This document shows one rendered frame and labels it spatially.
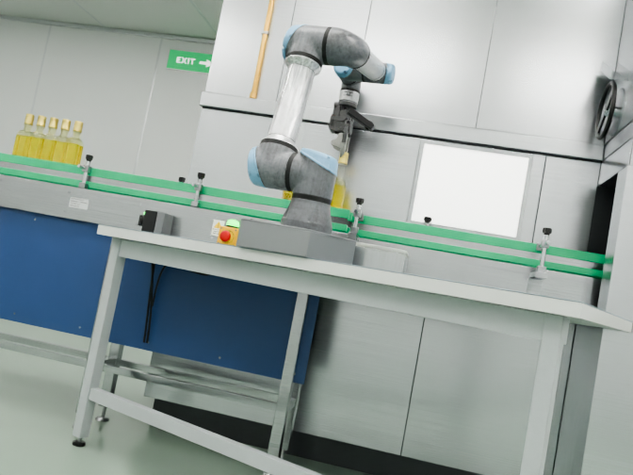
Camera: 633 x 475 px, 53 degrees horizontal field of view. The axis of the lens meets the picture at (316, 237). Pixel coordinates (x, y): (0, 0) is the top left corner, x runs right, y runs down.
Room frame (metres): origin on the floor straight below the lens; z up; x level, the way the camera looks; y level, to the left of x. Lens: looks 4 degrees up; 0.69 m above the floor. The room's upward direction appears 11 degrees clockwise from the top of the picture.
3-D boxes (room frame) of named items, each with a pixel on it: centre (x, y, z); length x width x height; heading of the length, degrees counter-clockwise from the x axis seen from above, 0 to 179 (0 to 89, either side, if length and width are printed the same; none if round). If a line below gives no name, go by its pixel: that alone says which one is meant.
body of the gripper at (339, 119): (2.41, -0.02, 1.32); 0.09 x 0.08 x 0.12; 79
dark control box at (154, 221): (2.33, 0.58, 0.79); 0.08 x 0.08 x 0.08; 79
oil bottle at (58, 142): (2.63, 1.11, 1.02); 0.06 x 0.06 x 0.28; 79
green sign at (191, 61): (5.84, 1.44, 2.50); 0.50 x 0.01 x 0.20; 79
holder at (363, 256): (2.17, -0.23, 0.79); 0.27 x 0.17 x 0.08; 169
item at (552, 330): (1.83, 0.04, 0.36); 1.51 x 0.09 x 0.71; 56
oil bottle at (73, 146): (2.62, 1.05, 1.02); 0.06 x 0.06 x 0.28; 79
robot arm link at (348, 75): (2.31, -0.01, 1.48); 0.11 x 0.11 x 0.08; 72
